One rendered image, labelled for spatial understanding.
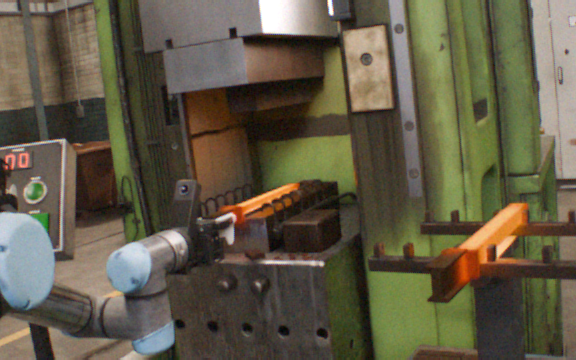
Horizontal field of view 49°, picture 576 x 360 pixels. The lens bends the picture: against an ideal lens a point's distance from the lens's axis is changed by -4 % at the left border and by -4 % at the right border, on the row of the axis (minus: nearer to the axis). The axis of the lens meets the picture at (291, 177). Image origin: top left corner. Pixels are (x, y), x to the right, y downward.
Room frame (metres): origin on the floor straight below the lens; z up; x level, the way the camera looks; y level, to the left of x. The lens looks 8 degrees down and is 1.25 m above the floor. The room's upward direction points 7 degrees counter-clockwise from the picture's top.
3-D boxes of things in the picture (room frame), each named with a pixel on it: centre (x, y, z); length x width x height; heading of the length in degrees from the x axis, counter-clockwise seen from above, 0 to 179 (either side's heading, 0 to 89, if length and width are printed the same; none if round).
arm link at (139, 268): (1.08, 0.27, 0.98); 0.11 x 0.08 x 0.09; 154
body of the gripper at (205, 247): (1.22, 0.20, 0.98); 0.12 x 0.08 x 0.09; 154
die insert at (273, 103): (1.59, 0.02, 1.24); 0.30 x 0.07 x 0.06; 154
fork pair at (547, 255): (0.86, -0.39, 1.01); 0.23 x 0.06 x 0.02; 147
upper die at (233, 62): (1.57, 0.06, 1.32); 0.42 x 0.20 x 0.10; 154
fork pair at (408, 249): (1.00, -0.19, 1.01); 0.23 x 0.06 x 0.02; 147
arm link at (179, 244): (1.15, 0.24, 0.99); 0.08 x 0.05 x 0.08; 64
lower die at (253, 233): (1.57, 0.06, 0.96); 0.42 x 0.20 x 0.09; 154
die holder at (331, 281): (1.55, 0.01, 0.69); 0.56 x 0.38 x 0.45; 154
